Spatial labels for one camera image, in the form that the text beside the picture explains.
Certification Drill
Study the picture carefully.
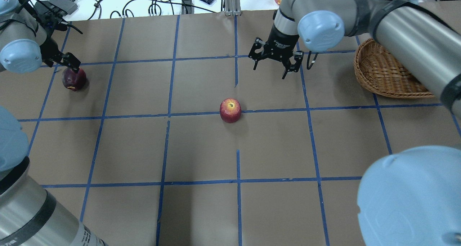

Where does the dark red apple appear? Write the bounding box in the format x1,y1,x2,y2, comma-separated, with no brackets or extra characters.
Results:
61,68,88,91

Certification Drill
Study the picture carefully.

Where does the wicker basket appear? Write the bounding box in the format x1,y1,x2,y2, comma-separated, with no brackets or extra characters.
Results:
353,38,434,99

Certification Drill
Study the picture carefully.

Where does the aluminium frame post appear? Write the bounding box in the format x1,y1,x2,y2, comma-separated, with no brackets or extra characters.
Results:
223,0,242,16

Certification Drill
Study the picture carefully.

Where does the grey usb hub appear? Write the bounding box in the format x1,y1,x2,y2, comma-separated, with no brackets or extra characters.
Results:
48,0,78,16

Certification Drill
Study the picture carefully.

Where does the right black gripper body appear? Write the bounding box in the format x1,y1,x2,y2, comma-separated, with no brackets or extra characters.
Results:
258,25,299,62

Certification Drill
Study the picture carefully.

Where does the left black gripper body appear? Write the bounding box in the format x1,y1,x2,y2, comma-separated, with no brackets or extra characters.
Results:
40,29,69,67

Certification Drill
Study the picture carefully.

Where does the red yellow apple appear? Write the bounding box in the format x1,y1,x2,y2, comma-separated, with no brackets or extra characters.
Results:
219,97,242,124

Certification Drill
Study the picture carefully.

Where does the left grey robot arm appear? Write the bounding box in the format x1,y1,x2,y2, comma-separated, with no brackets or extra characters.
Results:
0,0,106,246

